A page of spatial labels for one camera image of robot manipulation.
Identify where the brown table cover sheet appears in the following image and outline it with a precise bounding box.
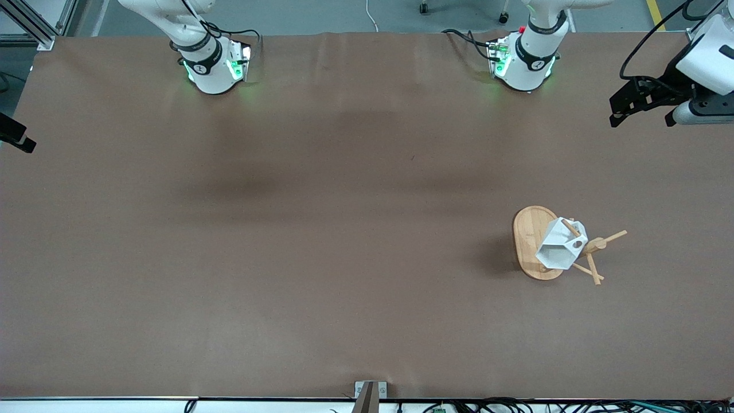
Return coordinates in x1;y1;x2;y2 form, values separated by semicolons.
0;32;734;400

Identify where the white faceted cup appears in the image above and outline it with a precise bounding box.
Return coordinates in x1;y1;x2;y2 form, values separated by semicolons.
535;217;589;270

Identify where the yellow floor tape strip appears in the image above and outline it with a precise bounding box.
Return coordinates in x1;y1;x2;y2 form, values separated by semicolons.
647;0;667;31

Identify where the grey metal bracket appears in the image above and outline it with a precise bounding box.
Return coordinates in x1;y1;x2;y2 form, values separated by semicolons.
354;381;388;400

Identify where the aluminium frame strut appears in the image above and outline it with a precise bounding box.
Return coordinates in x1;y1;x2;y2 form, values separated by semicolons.
0;0;56;51
685;14;717;44
54;0;92;36

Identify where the black left base cable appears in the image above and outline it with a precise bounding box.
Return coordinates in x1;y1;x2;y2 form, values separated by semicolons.
442;29;494;61

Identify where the black right base cable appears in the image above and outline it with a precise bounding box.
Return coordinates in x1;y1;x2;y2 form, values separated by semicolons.
218;29;263;61

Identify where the wooden cup rack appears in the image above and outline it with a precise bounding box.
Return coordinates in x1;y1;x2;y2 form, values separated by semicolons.
512;205;628;286

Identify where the black base cable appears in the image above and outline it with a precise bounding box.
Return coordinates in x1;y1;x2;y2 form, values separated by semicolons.
218;29;263;61
442;29;494;61

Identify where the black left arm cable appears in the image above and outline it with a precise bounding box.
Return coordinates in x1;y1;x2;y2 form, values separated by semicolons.
619;0;712;81

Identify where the dark camera pole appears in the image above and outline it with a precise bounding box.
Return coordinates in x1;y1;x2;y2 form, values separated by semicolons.
351;382;379;413

